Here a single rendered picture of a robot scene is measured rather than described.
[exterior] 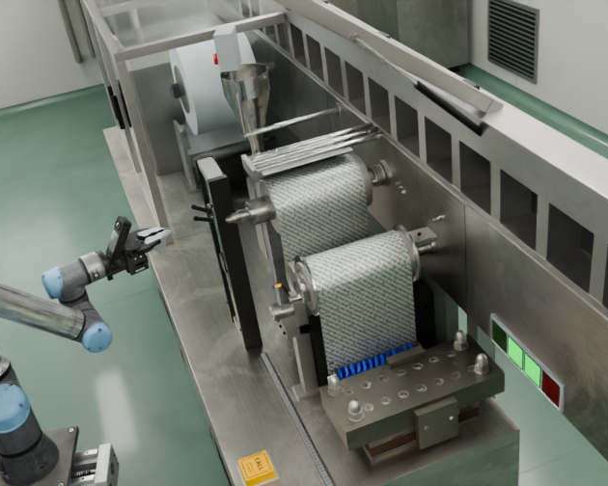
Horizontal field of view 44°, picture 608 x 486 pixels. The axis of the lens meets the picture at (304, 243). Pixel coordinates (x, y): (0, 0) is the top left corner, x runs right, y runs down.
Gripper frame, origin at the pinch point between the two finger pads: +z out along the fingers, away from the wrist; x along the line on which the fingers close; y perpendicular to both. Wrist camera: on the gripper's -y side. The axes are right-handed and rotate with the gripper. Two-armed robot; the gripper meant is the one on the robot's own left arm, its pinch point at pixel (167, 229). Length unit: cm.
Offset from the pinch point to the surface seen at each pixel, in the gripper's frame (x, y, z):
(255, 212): 26.4, -15.1, 14.2
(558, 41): -142, 91, 331
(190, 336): 9.1, 32.7, -2.9
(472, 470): 92, 29, 30
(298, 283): 51, -11, 11
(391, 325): 62, 5, 29
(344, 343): 59, 5, 17
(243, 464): 63, 23, -15
